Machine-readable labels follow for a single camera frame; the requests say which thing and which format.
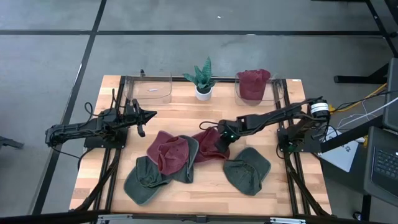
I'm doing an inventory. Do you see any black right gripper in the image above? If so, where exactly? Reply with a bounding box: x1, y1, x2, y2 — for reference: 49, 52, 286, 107
215, 119, 242, 153

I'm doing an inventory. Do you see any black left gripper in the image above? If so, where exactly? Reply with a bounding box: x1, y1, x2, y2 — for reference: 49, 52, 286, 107
123, 98, 158, 138

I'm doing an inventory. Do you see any dark red baseball cap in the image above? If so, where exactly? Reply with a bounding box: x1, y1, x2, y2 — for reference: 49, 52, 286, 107
192, 126, 231, 163
236, 68, 272, 101
146, 130, 190, 177

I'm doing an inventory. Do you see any clear plastic bin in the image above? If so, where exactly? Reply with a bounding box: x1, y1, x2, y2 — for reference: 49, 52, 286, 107
234, 72, 284, 107
123, 73, 173, 105

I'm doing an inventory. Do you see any dark green baseball cap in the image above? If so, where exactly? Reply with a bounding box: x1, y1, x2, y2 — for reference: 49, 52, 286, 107
169, 134, 200, 184
222, 146, 272, 197
123, 155, 172, 206

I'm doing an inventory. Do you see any snake plant in white pot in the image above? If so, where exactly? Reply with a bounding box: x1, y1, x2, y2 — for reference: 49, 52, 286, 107
182, 56, 218, 101

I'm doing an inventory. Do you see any white box with sticker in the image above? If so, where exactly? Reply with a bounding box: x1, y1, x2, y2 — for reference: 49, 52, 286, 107
322, 132, 368, 174

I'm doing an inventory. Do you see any black desk beam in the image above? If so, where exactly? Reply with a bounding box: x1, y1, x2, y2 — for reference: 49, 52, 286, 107
320, 115, 385, 154

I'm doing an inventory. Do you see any dark chair foot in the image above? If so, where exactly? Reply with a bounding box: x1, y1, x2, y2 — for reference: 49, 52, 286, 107
0, 136, 25, 150

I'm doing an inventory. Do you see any black desk foot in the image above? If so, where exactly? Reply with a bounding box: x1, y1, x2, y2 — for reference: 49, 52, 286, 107
333, 63, 390, 85

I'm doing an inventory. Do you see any black laptop keyboard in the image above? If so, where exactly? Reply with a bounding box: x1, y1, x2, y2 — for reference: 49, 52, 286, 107
363, 126, 398, 206

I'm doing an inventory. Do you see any black monitor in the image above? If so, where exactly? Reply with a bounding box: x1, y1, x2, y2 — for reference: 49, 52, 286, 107
382, 57, 398, 133

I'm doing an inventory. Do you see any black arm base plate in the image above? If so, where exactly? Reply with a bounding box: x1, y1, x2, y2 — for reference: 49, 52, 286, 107
83, 126, 129, 149
277, 127, 323, 154

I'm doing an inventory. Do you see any black frame rail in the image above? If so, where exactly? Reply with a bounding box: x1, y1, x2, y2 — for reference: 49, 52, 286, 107
0, 210, 398, 224
73, 76, 129, 215
124, 75, 285, 84
273, 79, 330, 216

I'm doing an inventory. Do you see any black floor cable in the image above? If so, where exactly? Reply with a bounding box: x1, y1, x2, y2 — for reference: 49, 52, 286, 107
49, 145, 94, 171

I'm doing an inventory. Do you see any silver metal bracket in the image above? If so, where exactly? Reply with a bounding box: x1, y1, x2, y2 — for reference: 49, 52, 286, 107
269, 217, 307, 224
97, 213, 134, 224

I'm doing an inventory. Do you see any yellow cable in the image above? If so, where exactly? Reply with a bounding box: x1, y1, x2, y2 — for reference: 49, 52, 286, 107
328, 83, 388, 114

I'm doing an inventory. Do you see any thin black cable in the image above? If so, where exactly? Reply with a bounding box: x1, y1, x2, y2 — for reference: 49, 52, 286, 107
334, 90, 393, 113

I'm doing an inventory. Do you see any black desk post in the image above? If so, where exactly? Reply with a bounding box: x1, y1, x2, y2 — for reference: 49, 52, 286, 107
353, 193, 373, 222

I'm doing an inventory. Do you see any white cable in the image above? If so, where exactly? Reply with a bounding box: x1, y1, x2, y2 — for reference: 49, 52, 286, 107
337, 96, 398, 130

